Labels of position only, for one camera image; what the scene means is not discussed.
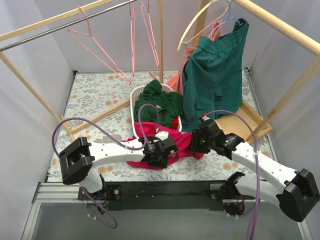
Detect magenta t shirt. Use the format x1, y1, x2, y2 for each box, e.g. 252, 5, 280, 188
126, 122, 204, 170

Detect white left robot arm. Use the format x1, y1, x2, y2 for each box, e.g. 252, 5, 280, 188
58, 136, 178, 200

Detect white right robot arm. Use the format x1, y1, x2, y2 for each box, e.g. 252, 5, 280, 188
188, 119, 320, 222

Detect salmon garment on hanger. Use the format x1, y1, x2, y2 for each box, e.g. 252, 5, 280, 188
166, 20, 223, 95

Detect teal shorts on hanger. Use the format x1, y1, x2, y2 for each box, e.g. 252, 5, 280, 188
181, 18, 249, 133

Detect cream wooden hanger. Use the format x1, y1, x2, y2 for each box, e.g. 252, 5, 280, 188
176, 0, 232, 52

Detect red garment in basket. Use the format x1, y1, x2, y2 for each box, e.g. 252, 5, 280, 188
170, 116, 181, 132

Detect dark green garment in basket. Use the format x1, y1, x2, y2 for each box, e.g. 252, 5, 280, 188
133, 79, 183, 128

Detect white laundry basket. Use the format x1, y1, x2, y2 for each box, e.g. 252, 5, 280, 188
129, 83, 173, 138

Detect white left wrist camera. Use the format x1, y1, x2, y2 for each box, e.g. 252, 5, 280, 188
155, 131, 169, 141

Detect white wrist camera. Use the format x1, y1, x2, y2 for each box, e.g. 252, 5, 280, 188
199, 113, 209, 122
155, 131, 169, 141

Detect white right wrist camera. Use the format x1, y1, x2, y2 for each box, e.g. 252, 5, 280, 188
199, 113, 209, 122

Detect wooden clothes rack frame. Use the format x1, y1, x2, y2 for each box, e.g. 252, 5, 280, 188
0, 0, 320, 140

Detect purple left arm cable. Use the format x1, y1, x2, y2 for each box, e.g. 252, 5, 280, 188
51, 103, 161, 230

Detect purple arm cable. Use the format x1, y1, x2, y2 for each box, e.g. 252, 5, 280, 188
203, 109, 262, 240
51, 103, 161, 230

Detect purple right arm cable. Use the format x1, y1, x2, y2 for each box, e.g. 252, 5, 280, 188
203, 109, 262, 240

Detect pink wire hanger middle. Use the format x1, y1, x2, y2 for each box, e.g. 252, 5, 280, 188
129, 0, 136, 77

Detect pink wire hanger right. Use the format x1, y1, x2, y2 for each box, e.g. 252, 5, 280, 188
139, 0, 160, 68

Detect metal hanging rail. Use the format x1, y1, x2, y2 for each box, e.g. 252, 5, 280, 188
0, 0, 135, 52

